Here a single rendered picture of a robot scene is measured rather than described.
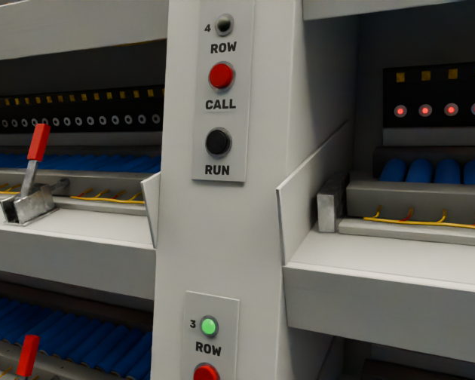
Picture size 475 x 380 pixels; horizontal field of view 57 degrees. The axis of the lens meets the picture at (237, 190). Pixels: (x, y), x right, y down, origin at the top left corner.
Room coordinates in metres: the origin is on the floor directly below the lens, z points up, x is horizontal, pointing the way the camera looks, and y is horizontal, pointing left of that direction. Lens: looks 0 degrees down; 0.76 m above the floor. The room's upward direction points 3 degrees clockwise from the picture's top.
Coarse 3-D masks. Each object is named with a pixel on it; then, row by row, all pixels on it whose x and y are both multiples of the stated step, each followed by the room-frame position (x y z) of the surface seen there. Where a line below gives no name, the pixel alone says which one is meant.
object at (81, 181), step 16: (0, 176) 0.48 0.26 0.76; (16, 176) 0.47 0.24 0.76; (48, 176) 0.44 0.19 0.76; (64, 176) 0.43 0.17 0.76; (80, 176) 0.42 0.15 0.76; (96, 176) 0.42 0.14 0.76; (112, 176) 0.41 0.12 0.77; (128, 176) 0.40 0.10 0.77; (144, 176) 0.40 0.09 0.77; (0, 192) 0.46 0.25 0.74; (16, 192) 0.45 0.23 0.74; (64, 192) 0.44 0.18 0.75; (80, 192) 0.43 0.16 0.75; (96, 192) 0.42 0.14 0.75; (112, 192) 0.41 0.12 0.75; (128, 192) 0.40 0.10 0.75
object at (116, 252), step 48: (0, 144) 0.64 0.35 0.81; (48, 144) 0.60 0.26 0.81; (96, 144) 0.56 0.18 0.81; (144, 144) 0.52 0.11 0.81; (144, 192) 0.29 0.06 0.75; (0, 240) 0.39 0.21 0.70; (48, 240) 0.36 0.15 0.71; (96, 240) 0.33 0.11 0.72; (144, 240) 0.32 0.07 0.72; (96, 288) 0.35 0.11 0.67; (144, 288) 0.33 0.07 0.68
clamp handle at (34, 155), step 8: (40, 128) 0.40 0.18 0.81; (48, 128) 0.41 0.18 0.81; (32, 136) 0.40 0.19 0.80; (40, 136) 0.40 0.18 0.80; (32, 144) 0.40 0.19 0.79; (40, 144) 0.40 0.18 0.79; (32, 152) 0.40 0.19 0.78; (40, 152) 0.40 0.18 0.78; (32, 160) 0.40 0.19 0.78; (40, 160) 0.40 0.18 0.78; (32, 168) 0.39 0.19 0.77; (32, 176) 0.39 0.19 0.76; (24, 184) 0.39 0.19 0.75; (32, 184) 0.39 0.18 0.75; (24, 192) 0.39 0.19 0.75
